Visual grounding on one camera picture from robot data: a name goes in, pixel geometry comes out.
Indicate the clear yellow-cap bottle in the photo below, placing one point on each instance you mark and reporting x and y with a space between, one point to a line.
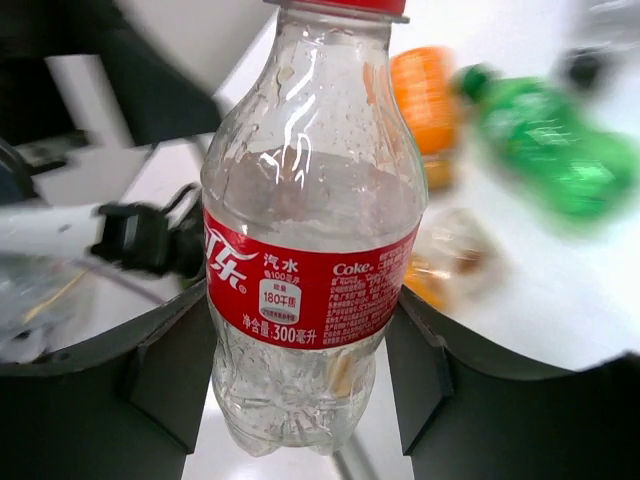
453 261

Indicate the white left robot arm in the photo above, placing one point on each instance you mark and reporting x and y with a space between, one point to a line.
158 102

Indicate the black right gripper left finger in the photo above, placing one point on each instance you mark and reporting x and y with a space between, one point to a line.
126 404

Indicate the orange soda bottle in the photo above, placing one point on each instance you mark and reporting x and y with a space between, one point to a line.
421 85

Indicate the green plastic bottle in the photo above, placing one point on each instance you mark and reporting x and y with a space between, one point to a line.
537 131

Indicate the clear red-label cola bottle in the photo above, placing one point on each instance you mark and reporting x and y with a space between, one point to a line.
313 192

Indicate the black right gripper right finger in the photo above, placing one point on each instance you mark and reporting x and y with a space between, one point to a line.
468 408

